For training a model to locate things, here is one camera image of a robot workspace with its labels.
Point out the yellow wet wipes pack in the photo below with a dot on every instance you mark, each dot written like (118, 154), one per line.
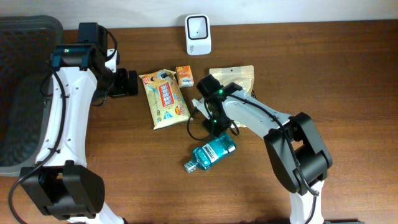
(166, 103)

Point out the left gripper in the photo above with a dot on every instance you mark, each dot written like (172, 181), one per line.
(123, 88)

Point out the grey plastic mesh basket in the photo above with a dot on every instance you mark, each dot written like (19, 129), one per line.
(26, 45)

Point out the kraft paper pouch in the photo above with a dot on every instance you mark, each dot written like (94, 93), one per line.
(243, 76)

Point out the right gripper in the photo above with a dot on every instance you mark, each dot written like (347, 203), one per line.
(217, 130)

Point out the teal mouthwash bottle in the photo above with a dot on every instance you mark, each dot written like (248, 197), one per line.
(206, 156)

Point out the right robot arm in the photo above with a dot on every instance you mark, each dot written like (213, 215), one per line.
(297, 152)

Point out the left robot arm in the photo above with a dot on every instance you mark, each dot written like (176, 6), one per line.
(60, 183)

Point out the orange tissue pack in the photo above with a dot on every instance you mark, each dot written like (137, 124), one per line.
(184, 76)

